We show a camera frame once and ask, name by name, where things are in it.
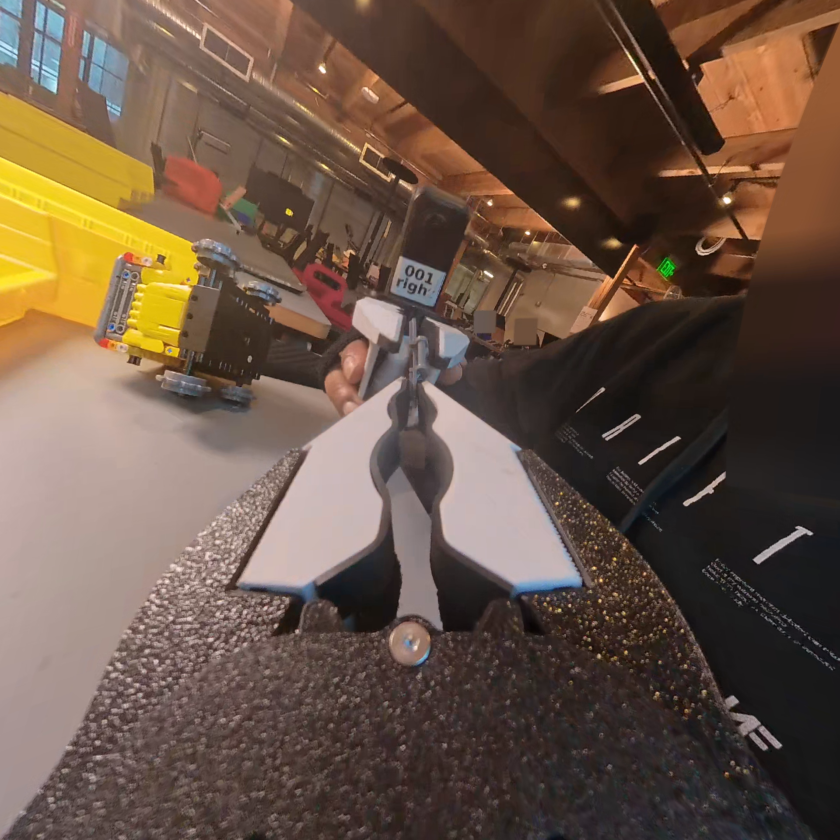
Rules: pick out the yellow plastic bin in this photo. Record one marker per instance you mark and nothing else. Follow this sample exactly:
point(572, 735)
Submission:
point(65, 151)
point(65, 262)

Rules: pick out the grey table with wood edge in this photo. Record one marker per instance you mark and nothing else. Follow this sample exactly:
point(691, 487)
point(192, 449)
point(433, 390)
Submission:
point(302, 310)

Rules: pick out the red beanbag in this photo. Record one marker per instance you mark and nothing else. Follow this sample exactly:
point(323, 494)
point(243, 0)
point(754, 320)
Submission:
point(193, 180)

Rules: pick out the black stand with disc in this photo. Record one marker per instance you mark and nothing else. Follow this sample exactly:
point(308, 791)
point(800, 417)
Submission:
point(400, 169)

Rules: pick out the paned window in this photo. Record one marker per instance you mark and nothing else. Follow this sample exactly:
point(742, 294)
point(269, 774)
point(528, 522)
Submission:
point(8, 33)
point(105, 72)
point(49, 46)

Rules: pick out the black yellow toy brick vehicle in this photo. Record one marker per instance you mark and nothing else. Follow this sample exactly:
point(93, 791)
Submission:
point(223, 328)

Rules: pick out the red plastic object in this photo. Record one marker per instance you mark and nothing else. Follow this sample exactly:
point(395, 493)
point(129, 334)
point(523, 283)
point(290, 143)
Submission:
point(321, 292)

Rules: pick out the wooden post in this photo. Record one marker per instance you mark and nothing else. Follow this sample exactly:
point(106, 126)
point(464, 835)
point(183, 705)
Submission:
point(613, 282)

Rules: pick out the hanging white frame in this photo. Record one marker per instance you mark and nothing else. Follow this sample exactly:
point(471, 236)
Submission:
point(226, 52)
point(376, 157)

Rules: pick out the green exit sign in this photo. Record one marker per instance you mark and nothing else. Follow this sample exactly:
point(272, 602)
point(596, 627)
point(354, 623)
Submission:
point(667, 266)

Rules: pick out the person's right hand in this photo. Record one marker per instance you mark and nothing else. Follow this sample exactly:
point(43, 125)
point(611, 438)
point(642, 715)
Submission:
point(344, 374)

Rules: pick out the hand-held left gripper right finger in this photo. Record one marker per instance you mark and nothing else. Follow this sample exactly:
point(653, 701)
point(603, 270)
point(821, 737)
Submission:
point(505, 512)

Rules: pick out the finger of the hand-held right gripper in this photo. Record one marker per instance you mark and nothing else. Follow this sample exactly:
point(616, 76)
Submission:
point(449, 344)
point(377, 321)

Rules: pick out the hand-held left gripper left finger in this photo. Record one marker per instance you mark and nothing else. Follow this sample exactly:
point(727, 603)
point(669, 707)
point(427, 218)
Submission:
point(315, 512)

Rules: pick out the green block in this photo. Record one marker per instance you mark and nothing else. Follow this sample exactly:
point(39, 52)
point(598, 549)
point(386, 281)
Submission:
point(246, 211)

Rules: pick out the light grey desk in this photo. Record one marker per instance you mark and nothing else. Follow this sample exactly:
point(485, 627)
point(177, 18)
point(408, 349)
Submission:
point(98, 492)

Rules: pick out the person's right forearm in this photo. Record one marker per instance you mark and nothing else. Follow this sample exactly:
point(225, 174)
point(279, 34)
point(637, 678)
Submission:
point(590, 354)

